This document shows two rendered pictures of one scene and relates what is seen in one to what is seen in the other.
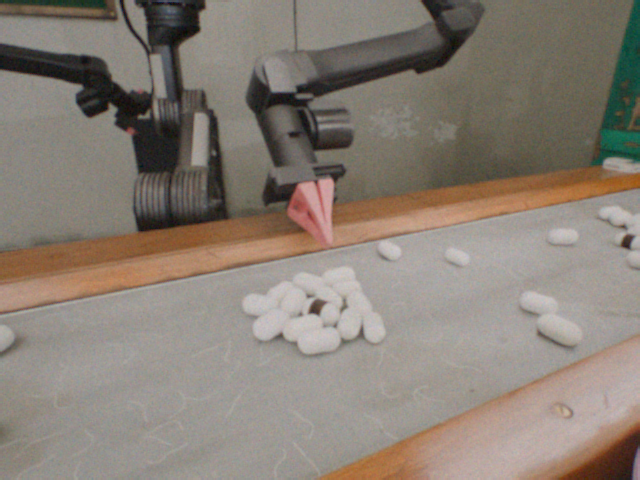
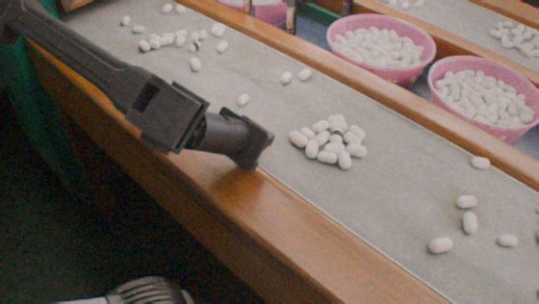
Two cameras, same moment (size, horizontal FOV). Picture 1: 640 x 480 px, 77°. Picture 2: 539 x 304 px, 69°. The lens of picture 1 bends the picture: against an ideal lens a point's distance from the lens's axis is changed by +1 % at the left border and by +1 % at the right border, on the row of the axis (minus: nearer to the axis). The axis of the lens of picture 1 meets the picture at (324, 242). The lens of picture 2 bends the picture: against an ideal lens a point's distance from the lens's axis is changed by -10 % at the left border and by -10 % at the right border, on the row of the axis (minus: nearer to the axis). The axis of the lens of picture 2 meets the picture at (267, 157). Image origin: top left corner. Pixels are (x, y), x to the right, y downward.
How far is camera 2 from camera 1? 0.88 m
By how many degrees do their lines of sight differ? 87
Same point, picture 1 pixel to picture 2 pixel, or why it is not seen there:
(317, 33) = not seen: outside the picture
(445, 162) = not seen: outside the picture
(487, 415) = (374, 87)
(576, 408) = (358, 72)
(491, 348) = (321, 93)
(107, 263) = (359, 245)
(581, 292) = (258, 68)
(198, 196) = (172, 287)
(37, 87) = not seen: outside the picture
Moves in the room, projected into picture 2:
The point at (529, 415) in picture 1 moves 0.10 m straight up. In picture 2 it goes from (368, 80) to (375, 38)
